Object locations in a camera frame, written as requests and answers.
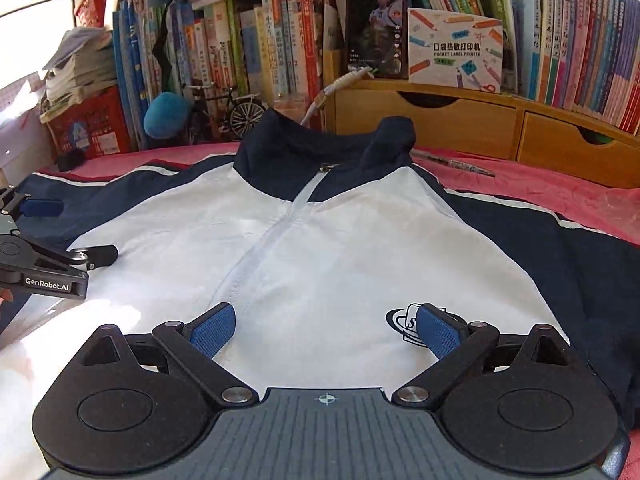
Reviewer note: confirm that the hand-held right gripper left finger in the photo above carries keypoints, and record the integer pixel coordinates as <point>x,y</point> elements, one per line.
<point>215,330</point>

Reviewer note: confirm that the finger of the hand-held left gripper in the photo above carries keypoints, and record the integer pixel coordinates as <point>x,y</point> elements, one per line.
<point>100,256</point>
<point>45,207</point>

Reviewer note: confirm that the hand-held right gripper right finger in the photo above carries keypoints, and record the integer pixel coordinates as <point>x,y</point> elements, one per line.
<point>437,332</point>

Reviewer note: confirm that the navy and white jacket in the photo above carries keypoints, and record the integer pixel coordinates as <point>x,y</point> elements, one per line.
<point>325,260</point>

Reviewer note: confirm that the small black box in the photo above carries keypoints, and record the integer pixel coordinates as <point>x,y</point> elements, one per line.
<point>69,161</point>

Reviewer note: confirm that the red plastic crate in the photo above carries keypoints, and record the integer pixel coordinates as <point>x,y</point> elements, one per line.
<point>90,125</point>

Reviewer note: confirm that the stack of papers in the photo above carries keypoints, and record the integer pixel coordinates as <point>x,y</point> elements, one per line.
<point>75,70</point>

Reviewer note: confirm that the blue round plush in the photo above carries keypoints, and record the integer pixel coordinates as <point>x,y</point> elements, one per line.
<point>167,116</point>

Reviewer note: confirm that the clear gel pen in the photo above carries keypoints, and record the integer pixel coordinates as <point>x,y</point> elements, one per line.
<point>465,165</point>

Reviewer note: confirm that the wooden organizer drawer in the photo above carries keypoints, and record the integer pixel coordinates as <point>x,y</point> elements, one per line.
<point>450,130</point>
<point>560,145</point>

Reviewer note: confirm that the black model bicycle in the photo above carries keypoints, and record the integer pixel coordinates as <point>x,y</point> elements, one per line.
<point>247,115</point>

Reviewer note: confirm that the red plastic basket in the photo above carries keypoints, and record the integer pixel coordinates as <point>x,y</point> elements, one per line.
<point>92,5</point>

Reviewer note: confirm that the row of thick upright books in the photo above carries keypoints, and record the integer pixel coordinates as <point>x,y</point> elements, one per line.
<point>225,50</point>

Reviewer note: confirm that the wooden desk organizer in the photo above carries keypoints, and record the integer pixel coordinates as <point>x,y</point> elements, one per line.
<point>519,105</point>

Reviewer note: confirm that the white pencil-print box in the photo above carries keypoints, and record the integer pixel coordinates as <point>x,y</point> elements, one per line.
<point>450,50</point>

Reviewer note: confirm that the row of thin colourful books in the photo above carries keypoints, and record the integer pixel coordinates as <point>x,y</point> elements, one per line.
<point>590,60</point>

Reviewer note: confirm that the smartphone in red case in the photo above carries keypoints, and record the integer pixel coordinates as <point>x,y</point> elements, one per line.
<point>377,25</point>

